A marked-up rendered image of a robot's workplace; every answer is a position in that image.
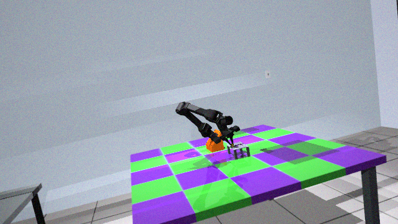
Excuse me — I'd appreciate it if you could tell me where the white rail plate with square holes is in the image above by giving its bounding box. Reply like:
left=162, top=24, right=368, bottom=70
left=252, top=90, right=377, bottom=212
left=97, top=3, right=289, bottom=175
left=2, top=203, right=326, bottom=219
left=227, top=141, right=251, bottom=159

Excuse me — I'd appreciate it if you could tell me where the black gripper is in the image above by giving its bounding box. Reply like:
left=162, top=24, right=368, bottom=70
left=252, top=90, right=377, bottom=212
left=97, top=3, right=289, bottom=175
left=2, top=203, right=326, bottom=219
left=213, top=125, right=240, bottom=146

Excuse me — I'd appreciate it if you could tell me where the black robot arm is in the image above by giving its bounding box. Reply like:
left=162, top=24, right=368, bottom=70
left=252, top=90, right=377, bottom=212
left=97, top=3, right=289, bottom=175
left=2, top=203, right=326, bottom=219
left=175, top=101, right=234, bottom=141

